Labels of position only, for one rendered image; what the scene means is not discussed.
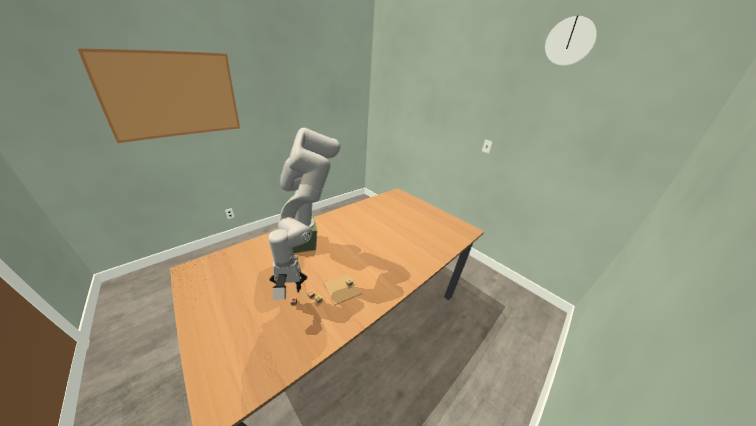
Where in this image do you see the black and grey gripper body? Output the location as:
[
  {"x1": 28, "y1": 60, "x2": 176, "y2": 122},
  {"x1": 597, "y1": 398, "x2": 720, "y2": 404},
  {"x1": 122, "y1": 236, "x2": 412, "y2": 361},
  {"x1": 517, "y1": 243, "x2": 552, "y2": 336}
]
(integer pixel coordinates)
[{"x1": 273, "y1": 260, "x2": 301, "y2": 283}]

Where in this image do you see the tan flat mat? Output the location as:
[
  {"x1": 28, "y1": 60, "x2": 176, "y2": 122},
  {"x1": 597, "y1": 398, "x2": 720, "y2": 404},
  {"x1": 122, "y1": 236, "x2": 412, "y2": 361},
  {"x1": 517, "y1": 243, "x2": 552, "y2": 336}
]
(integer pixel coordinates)
[{"x1": 324, "y1": 274, "x2": 362, "y2": 305}]

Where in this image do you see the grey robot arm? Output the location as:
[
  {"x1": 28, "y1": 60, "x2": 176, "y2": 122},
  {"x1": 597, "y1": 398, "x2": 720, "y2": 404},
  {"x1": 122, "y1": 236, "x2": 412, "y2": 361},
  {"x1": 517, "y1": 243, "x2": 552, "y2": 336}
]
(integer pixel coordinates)
[{"x1": 268, "y1": 128, "x2": 340, "y2": 300}]

